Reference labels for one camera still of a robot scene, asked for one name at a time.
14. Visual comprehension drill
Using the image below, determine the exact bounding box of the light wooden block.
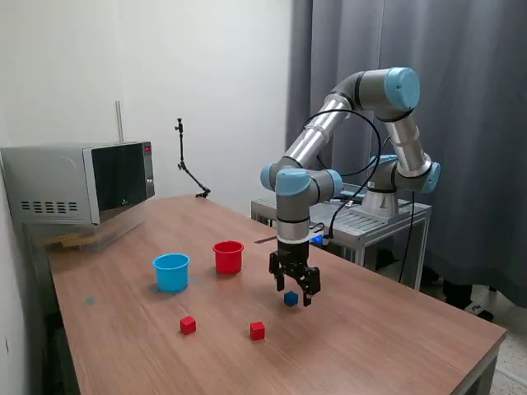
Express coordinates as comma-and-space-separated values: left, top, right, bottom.
44, 233, 98, 249

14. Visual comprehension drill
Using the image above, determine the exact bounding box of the black power cable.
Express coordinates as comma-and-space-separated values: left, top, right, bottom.
400, 193, 418, 285

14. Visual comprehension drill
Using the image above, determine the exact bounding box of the aluminium frame cart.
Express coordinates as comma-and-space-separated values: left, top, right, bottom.
250, 192, 433, 291

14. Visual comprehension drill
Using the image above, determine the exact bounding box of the black trouser leg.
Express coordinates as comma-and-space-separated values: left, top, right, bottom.
442, 281, 474, 308

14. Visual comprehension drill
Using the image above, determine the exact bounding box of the blue plastic cup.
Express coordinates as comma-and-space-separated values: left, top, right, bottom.
152, 253, 192, 294

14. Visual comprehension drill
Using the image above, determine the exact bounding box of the red plastic cup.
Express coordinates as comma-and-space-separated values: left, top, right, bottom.
212, 240, 245, 275

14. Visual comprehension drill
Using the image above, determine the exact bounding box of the silver microwave oven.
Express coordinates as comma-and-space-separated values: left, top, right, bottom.
0, 141, 156, 226

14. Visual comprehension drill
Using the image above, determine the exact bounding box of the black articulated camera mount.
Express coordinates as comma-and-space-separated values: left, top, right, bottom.
173, 118, 212, 200

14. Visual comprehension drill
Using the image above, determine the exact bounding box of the grey curtain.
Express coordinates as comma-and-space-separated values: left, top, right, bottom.
285, 0, 527, 309

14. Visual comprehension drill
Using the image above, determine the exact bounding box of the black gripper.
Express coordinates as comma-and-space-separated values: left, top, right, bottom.
268, 241, 322, 308

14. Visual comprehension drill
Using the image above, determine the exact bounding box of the black camera cable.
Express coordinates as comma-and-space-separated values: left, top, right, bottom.
301, 109, 382, 242

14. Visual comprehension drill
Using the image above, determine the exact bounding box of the blue rimmed teach pendant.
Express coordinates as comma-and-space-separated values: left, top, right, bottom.
342, 184, 367, 202

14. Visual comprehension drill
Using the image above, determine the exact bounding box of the black white shoe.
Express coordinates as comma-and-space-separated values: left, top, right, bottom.
469, 301, 495, 323

